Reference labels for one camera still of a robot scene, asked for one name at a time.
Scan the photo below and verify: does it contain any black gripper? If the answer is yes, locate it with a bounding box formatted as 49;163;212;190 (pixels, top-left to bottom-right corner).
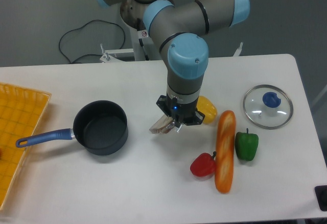
156;95;205;133

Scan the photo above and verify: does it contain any toast slice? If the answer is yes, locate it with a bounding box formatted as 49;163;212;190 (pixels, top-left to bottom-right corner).
149;115;175;134

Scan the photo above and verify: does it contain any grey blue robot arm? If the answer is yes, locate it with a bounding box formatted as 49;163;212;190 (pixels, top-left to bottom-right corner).
97;0;250;134

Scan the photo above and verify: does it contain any yellow bell pepper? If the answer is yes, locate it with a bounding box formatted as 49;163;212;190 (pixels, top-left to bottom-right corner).
197;96;218;124

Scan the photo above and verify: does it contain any red bell pepper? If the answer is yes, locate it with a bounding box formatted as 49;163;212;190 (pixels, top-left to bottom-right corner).
190;151;217;177

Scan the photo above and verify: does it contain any orange baguette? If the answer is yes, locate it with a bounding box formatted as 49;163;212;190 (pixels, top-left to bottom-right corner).
215;110;236;194

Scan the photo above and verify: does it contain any green bell pepper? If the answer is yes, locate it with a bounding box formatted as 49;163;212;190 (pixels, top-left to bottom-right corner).
235;128;259;162

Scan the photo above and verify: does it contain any glass lid blue knob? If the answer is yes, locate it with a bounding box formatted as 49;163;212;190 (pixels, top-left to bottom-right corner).
242;84;294;130

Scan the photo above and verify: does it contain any black device at table edge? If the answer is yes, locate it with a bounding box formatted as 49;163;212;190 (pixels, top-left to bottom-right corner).
314;185;327;211

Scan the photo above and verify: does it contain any yellow woven basket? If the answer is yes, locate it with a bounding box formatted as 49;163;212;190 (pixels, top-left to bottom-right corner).
1;82;52;210

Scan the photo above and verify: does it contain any dark pot blue handle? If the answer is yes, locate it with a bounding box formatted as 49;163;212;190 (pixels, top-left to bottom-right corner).
15;100;128;155

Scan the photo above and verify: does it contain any black cable on floor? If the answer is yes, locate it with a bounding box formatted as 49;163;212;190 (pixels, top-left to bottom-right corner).
58;19;126;64

